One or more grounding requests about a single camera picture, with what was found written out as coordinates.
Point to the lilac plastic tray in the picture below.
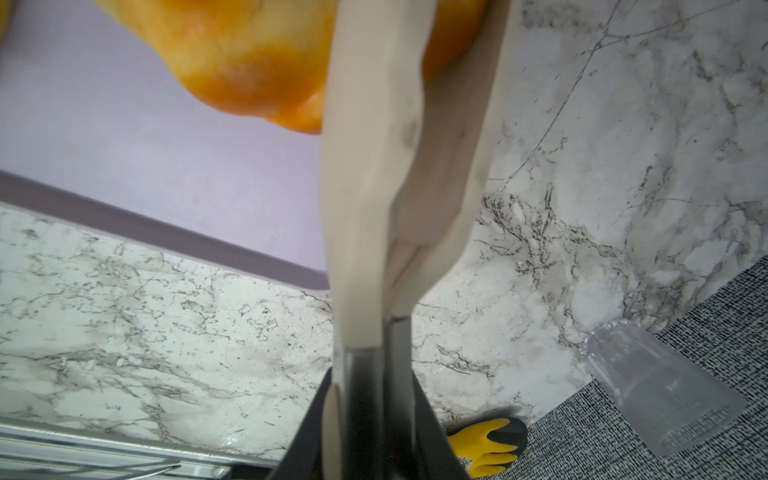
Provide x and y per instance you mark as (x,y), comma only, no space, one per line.
(96,132)

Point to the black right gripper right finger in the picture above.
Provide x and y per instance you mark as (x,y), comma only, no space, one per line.
(435,458)

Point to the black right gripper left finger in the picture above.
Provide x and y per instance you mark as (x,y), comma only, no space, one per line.
(316,450)

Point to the yellow black work glove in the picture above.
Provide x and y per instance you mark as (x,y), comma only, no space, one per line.
(490,447)

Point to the ring donut bread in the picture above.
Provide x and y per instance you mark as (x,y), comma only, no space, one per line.
(313,67)

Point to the clear plastic cup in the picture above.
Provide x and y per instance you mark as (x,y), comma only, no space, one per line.
(671,403)

